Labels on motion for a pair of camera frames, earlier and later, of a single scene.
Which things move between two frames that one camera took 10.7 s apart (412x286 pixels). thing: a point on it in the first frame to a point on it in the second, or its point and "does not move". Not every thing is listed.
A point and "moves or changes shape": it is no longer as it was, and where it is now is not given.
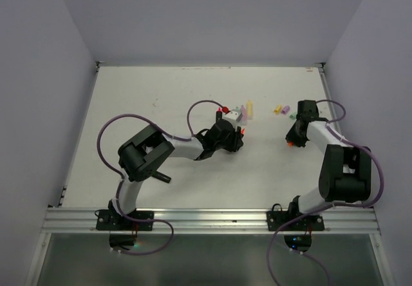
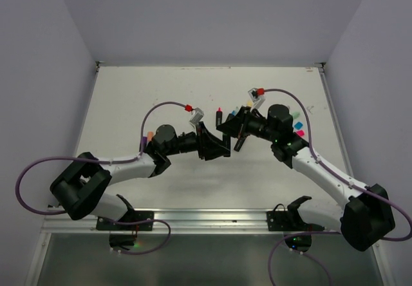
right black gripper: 297,141 to 235,126
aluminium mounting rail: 207,221 does not move
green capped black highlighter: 161,176 moves or changes shape
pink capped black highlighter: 218,115 does not move
